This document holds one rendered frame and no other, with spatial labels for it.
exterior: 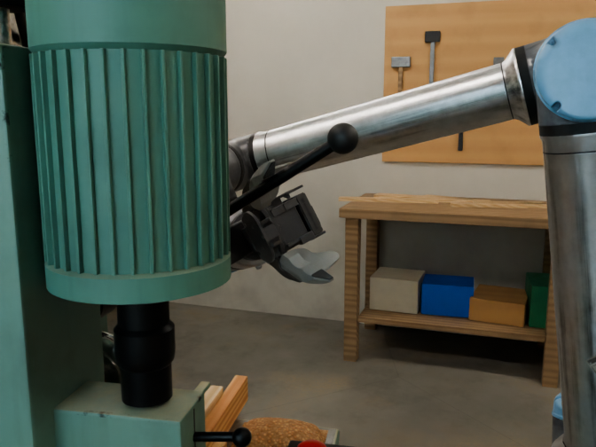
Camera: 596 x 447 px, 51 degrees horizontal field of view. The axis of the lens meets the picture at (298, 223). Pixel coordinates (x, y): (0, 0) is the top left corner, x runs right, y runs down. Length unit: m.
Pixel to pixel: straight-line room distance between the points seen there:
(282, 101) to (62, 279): 3.48
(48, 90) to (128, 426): 0.32
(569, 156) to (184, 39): 0.48
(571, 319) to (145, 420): 0.53
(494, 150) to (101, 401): 3.25
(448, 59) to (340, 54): 0.65
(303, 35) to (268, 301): 1.74
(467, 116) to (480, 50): 2.80
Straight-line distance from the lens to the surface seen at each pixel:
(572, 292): 0.85
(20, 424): 0.67
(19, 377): 0.65
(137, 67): 0.53
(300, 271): 0.74
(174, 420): 0.64
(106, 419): 0.67
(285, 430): 0.89
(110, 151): 0.53
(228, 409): 0.93
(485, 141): 3.74
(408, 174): 3.81
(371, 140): 0.99
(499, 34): 3.76
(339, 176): 3.90
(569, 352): 0.89
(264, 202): 0.75
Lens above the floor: 1.35
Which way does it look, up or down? 10 degrees down
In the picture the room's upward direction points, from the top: straight up
